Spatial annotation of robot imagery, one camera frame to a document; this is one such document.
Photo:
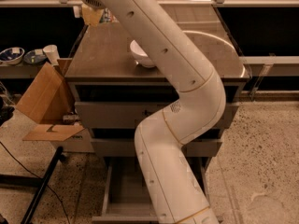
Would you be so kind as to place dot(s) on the black stand leg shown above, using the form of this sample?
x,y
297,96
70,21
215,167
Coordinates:
x,y
43,182

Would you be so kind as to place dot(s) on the grey drawer cabinet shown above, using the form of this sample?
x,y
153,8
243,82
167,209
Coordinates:
x,y
104,58

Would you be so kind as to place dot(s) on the bottom drawer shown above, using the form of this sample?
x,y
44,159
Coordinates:
x,y
126,199

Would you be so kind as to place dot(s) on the blue patterned bowl left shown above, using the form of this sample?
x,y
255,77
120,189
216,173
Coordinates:
x,y
11,56

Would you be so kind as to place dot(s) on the blue patterned bowl right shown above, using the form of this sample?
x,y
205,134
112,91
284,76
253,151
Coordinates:
x,y
35,57

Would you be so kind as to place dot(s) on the brown cardboard box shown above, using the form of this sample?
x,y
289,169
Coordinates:
x,y
45,102

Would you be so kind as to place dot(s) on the drawer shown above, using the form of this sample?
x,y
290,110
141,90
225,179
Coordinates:
x,y
120,107
126,199
120,143

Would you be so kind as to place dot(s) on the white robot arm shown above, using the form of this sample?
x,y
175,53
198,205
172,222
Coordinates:
x,y
174,191

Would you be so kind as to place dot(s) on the middle drawer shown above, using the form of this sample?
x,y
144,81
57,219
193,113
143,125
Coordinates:
x,y
120,143

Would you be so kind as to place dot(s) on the blue patterned bowl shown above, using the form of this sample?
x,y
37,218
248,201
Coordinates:
x,y
11,56
35,57

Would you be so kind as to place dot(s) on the white paper cup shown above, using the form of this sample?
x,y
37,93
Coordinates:
x,y
52,53

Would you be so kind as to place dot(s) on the black top drawer handle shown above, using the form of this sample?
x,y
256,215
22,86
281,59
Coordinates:
x,y
147,113

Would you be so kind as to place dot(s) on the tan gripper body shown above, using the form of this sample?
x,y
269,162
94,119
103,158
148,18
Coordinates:
x,y
91,15

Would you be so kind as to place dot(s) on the clear plastic water bottle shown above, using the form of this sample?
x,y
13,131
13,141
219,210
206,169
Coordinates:
x,y
106,17

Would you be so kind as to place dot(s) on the white ceramic bowl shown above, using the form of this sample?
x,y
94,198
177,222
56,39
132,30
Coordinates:
x,y
140,55

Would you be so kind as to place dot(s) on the top drawer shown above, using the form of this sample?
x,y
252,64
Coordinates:
x,y
120,107

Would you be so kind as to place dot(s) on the white box under cardboard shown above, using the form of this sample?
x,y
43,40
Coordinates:
x,y
77,143

